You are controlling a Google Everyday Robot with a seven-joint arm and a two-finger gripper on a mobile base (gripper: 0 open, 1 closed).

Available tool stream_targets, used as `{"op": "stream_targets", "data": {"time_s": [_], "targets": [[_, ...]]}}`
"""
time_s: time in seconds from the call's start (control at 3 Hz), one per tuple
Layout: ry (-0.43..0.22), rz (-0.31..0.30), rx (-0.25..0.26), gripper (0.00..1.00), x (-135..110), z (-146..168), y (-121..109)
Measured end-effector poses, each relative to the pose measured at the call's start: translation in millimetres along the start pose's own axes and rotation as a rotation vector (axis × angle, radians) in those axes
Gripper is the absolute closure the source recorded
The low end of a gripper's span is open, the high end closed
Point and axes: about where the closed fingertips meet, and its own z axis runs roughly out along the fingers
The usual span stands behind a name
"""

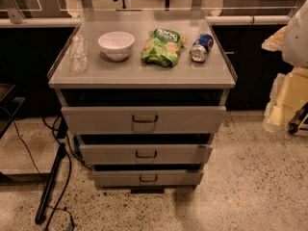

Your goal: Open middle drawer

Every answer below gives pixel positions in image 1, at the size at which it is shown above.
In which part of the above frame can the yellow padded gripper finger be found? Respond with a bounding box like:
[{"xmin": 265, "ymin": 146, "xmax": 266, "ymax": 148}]
[{"xmin": 263, "ymin": 67, "xmax": 308, "ymax": 132}]

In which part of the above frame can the grey drawer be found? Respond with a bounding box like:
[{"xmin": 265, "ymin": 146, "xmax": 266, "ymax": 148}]
[
  {"xmin": 80, "ymin": 144, "xmax": 210, "ymax": 165},
  {"xmin": 62, "ymin": 106, "xmax": 225, "ymax": 135},
  {"xmin": 91, "ymin": 170, "xmax": 203, "ymax": 188}
]

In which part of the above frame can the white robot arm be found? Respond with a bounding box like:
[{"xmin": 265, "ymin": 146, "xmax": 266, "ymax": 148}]
[{"xmin": 262, "ymin": 1, "xmax": 308, "ymax": 134}]

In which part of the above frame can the grey drawer cabinet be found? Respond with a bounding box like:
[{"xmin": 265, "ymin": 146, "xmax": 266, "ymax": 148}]
[{"xmin": 46, "ymin": 10, "xmax": 239, "ymax": 194}]

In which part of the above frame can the grey bottom drawer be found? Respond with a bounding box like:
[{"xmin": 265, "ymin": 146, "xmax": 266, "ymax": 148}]
[{"xmin": 91, "ymin": 170, "xmax": 203, "ymax": 188}]

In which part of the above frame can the grey top drawer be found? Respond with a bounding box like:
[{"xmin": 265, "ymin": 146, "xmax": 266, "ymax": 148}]
[{"xmin": 62, "ymin": 106, "xmax": 225, "ymax": 135}]

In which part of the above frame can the blue soda can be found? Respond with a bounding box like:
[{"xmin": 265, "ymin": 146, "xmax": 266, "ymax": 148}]
[{"xmin": 190, "ymin": 34, "xmax": 214, "ymax": 63}]

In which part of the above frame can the green chip bag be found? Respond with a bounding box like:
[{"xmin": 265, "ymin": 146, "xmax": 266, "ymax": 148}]
[{"xmin": 141, "ymin": 28, "xmax": 188, "ymax": 67}]

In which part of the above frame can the white ceramic bowl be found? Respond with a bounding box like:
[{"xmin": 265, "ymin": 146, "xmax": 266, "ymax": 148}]
[{"xmin": 98, "ymin": 31, "xmax": 135, "ymax": 61}]

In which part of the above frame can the clear plastic bottle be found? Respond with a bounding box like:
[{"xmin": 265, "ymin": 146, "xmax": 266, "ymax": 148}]
[{"xmin": 69, "ymin": 35, "xmax": 89, "ymax": 72}]

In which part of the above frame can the black metal floor bar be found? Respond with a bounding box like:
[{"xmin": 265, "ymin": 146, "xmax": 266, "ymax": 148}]
[{"xmin": 35, "ymin": 143, "xmax": 65, "ymax": 225}]

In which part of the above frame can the black floor cable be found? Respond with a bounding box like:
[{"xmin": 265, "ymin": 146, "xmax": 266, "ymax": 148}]
[{"xmin": 0, "ymin": 106, "xmax": 92, "ymax": 231}]

